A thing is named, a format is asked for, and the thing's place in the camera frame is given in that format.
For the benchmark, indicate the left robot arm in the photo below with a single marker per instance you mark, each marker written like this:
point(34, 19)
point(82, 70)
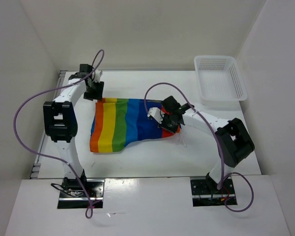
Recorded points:
point(61, 124)

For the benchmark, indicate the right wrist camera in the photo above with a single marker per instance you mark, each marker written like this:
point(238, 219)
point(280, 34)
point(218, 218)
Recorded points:
point(156, 114)

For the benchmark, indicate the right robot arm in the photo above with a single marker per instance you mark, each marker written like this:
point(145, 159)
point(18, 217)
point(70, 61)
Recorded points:
point(234, 143)

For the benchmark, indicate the white plastic basket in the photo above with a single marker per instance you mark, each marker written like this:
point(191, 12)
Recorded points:
point(219, 79)

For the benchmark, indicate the rainbow striped shorts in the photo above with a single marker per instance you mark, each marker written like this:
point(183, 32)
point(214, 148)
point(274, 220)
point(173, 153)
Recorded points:
point(118, 122)

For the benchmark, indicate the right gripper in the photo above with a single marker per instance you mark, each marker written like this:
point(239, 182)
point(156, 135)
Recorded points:
point(172, 129)

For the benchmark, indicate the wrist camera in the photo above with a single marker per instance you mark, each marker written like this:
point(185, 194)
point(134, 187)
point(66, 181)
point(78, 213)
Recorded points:
point(97, 76)
point(156, 114)

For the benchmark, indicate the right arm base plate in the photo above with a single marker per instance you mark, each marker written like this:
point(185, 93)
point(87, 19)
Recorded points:
point(202, 196)

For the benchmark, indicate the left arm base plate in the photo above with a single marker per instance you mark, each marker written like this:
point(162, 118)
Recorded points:
point(82, 194)

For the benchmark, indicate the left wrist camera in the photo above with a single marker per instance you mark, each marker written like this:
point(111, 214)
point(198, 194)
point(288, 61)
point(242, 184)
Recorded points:
point(97, 76)

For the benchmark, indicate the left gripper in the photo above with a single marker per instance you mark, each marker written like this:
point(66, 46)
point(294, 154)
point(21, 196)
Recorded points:
point(98, 95)

